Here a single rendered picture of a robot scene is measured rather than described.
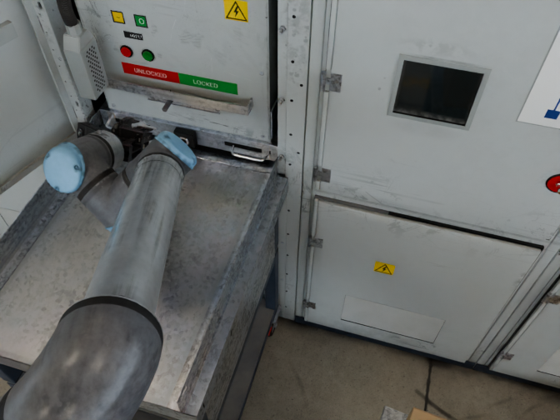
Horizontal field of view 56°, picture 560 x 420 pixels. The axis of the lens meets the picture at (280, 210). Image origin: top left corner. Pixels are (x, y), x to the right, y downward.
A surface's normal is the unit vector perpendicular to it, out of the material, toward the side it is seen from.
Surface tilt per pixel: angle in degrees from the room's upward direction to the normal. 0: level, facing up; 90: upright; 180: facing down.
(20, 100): 90
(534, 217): 90
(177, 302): 0
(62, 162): 57
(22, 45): 90
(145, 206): 27
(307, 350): 0
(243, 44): 90
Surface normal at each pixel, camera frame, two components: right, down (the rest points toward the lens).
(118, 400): 0.76, 0.00
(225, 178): 0.00, -0.62
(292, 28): -0.28, 0.75
